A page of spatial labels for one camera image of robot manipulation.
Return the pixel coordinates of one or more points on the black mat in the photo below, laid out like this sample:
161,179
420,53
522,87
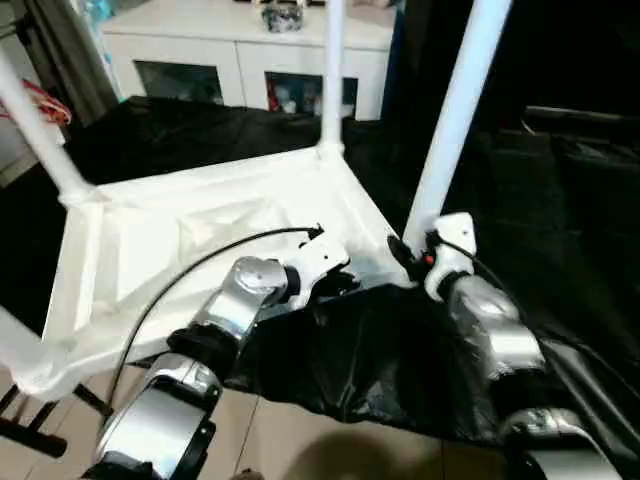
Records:
375,360

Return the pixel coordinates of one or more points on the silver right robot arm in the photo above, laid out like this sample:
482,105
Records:
500,330

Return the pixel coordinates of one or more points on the dark bundled object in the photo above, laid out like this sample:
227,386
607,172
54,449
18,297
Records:
283,19

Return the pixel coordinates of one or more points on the small white jar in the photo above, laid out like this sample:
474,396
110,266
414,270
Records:
348,109
290,105

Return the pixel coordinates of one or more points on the white glass-door cabinet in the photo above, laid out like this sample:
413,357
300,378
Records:
225,55

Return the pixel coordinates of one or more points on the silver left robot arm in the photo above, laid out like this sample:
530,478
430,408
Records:
235,300

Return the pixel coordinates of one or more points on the white plastic table top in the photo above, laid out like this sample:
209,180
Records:
175,225

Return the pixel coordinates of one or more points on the red bottle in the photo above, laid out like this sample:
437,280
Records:
274,97

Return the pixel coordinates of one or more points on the black metal bar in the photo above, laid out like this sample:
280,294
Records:
580,115

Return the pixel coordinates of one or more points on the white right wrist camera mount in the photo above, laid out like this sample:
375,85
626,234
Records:
452,240

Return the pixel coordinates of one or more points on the grey curtain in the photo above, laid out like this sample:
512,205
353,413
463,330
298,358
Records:
70,55

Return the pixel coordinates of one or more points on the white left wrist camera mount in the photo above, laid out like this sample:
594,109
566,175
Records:
317,260

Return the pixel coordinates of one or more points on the black folding frame bar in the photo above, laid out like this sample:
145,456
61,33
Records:
35,435

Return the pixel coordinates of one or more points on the white plastic table leg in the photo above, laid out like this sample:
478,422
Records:
40,130
22,345
332,75
450,125

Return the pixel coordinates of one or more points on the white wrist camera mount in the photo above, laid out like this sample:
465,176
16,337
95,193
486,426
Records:
452,240
317,260

